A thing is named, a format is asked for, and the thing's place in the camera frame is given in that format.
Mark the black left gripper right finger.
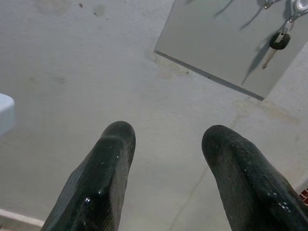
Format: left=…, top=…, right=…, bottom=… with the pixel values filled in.
left=201, top=124, right=308, bottom=231

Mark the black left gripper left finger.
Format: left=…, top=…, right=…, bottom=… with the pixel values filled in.
left=40, top=121, right=137, bottom=231

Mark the black-headed key with ring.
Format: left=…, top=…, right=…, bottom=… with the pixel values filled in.
left=261, top=19, right=295, bottom=70

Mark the grey key hook board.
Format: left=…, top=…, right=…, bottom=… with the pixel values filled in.
left=154, top=0, right=308, bottom=101

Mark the silver hook with round base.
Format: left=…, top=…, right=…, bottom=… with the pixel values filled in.
left=290, top=0, right=308, bottom=25

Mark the white plastic folding table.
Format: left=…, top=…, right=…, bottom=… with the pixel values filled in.
left=0, top=93, right=15, bottom=139

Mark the silver wire hook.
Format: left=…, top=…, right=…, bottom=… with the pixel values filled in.
left=262, top=0, right=281, bottom=10

